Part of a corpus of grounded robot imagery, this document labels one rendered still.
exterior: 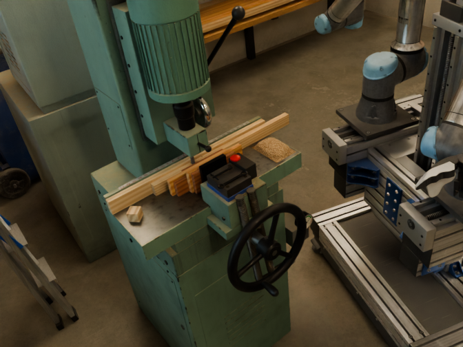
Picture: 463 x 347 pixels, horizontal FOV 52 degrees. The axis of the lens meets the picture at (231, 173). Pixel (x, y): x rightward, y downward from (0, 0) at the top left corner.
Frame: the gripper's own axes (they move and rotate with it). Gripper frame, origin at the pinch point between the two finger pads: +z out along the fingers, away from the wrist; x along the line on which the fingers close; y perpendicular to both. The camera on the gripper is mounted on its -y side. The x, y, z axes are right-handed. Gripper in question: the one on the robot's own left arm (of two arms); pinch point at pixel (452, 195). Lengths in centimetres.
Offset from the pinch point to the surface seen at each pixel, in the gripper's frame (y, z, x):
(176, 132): 6, -1, 81
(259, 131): 20, -30, 77
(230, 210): 22, 5, 57
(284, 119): 21, -41, 76
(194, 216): 25, 10, 68
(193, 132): 6, -3, 76
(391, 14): 93, -366, 221
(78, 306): 102, 32, 161
